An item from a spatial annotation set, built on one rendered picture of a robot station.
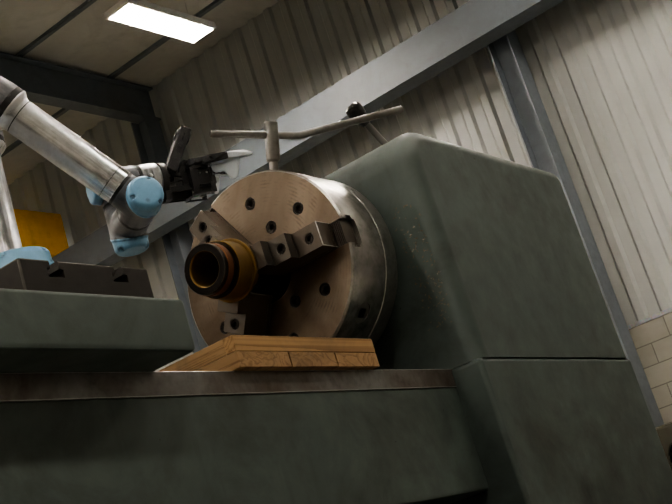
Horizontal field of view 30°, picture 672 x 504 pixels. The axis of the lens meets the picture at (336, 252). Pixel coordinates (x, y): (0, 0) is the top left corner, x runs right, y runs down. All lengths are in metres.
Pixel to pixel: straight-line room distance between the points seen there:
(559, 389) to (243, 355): 0.74
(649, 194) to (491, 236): 10.31
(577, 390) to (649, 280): 10.19
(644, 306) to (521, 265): 10.22
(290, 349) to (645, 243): 10.88
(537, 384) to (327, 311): 0.38
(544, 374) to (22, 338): 1.08
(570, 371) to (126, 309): 1.04
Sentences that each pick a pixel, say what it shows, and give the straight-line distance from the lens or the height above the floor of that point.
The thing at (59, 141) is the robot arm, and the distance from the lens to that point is 2.54.
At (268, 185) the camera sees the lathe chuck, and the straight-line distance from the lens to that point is 1.90.
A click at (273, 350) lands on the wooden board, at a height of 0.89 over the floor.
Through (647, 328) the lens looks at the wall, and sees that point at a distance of 12.26.
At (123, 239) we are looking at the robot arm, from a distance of 2.62.
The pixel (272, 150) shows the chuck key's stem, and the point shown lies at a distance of 1.95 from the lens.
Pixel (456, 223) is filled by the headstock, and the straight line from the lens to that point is 1.98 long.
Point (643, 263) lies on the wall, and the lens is 12.33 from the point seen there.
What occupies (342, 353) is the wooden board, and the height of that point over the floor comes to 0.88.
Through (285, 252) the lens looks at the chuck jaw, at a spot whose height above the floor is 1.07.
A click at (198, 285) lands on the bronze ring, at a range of 1.78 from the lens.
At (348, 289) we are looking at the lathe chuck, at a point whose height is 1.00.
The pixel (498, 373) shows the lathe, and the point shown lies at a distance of 1.89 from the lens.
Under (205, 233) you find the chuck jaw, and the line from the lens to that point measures 1.89.
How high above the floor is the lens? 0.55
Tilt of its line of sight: 16 degrees up
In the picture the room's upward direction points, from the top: 17 degrees counter-clockwise
